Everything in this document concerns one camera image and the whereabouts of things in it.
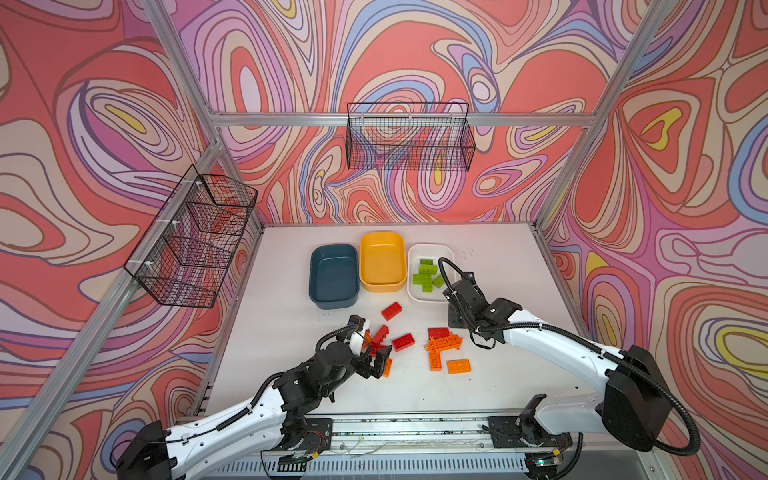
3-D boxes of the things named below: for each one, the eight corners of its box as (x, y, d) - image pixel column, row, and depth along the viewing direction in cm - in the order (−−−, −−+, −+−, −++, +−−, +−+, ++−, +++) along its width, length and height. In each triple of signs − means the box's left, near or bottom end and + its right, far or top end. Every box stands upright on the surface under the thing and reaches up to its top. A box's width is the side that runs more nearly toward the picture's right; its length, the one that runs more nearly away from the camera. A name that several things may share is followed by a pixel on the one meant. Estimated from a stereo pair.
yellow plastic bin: (358, 295, 102) (357, 283, 97) (362, 239, 119) (361, 226, 114) (407, 295, 102) (408, 283, 97) (404, 239, 119) (405, 226, 114)
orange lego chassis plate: (426, 353, 88) (427, 350, 86) (423, 340, 91) (424, 336, 89) (462, 348, 89) (464, 345, 87) (458, 336, 92) (460, 332, 90)
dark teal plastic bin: (304, 309, 98) (300, 299, 93) (315, 254, 113) (312, 243, 108) (357, 309, 98) (356, 299, 93) (361, 254, 113) (360, 243, 108)
